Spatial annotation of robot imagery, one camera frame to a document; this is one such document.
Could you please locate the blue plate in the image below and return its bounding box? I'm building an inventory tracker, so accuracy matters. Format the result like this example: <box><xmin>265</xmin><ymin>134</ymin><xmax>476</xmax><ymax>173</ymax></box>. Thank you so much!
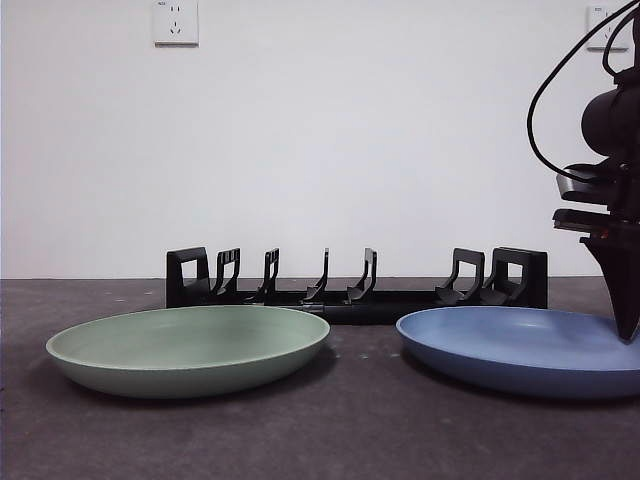
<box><xmin>394</xmin><ymin>305</ymin><xmax>640</xmax><ymax>400</ymax></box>

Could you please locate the green plate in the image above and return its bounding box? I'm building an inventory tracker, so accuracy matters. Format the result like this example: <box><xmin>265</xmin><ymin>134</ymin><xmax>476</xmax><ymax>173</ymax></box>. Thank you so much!
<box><xmin>45</xmin><ymin>304</ymin><xmax>331</xmax><ymax>400</ymax></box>

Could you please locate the black plate rack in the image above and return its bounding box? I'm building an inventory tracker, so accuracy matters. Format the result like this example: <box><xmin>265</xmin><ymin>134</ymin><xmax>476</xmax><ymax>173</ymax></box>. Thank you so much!
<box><xmin>165</xmin><ymin>246</ymin><xmax>550</xmax><ymax>325</ymax></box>

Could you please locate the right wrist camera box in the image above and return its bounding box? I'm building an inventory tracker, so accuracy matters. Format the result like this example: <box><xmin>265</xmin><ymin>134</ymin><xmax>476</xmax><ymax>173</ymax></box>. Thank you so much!
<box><xmin>554</xmin><ymin>163</ymin><xmax>621</xmax><ymax>204</ymax></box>

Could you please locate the white wall socket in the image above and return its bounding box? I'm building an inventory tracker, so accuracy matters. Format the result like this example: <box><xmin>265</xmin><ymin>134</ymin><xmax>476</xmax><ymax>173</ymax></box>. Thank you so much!
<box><xmin>152</xmin><ymin>0</ymin><xmax>200</xmax><ymax>49</ymax></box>
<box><xmin>585</xmin><ymin>4</ymin><xmax>630</xmax><ymax>52</ymax></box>

